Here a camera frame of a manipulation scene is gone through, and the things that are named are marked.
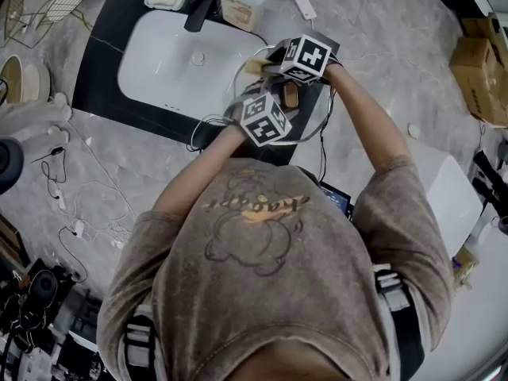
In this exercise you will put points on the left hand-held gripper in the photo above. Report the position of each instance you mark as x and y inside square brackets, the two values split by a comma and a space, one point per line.
[264, 119]

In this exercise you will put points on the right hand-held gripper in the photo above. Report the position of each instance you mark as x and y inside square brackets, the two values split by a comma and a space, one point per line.
[309, 56]

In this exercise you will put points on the yellow scrubbing sponge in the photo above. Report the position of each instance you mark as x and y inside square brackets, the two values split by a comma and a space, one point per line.
[254, 66]

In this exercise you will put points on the glass pot lid wooden knob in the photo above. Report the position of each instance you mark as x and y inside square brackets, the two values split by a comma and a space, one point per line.
[291, 95]

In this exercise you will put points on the person's left forearm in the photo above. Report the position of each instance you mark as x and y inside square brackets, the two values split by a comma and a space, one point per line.
[198, 165]

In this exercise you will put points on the person's right forearm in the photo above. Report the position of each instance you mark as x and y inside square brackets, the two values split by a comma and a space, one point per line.
[365, 117]

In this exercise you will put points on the white power adapter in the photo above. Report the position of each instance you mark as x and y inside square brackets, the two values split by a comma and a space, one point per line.
[305, 5]

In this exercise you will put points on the white sink basin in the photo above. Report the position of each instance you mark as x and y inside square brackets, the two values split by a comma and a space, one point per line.
[170, 62]

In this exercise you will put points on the black faucet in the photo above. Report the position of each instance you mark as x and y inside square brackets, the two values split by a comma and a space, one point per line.
[200, 2]

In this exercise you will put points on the black screen device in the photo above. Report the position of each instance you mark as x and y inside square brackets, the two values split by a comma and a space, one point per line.
[335, 198]

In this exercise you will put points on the black sink surround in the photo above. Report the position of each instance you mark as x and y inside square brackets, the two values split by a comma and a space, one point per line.
[103, 66]

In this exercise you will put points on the small white disc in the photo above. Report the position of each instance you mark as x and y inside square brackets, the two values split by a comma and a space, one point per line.
[414, 129]

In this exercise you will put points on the person's brown printed t-shirt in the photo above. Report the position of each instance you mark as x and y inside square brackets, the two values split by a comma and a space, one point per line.
[258, 292]

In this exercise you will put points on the large cardboard box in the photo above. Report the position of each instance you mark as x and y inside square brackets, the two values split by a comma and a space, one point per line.
[476, 81]

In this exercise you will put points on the grey bowl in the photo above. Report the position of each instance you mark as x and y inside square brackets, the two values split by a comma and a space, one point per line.
[37, 81]

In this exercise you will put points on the white fuzzy cloth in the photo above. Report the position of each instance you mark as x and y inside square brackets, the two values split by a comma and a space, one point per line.
[35, 119]

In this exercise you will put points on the small white charger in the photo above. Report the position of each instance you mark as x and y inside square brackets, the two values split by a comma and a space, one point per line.
[78, 228]

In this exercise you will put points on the small cardboard box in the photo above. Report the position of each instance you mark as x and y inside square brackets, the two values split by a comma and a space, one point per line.
[486, 28]

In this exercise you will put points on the white flat board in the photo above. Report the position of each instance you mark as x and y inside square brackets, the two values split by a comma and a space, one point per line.
[456, 201]

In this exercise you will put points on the beige bowl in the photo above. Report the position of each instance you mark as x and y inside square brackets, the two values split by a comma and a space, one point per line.
[14, 75]

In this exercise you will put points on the black round device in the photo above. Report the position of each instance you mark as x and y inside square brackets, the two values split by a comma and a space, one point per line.
[8, 165]

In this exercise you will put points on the black tool bundle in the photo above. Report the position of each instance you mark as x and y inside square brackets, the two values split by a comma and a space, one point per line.
[492, 181]

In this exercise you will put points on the black equipment clutter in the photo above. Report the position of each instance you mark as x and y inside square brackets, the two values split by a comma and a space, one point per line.
[35, 304]

